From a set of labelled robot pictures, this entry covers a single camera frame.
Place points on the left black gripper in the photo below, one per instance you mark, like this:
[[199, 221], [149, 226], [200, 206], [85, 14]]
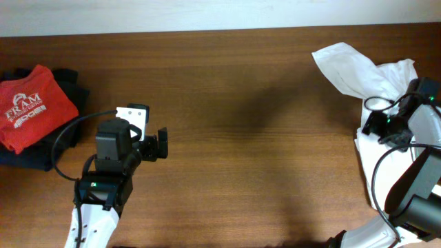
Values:
[[151, 148]]

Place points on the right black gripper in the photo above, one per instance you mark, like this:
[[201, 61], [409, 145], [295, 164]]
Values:
[[373, 122]]

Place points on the white t-shirt with robot print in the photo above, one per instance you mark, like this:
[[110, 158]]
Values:
[[354, 74]]

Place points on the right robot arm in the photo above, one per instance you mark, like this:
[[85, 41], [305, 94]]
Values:
[[411, 210]]

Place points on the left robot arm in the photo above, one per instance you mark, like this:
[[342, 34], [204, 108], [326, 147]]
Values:
[[105, 184]]

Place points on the dark navy folded garment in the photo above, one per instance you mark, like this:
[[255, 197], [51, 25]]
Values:
[[38, 156]]

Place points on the red folded printed t-shirt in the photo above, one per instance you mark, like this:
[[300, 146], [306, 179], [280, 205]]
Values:
[[31, 108]]

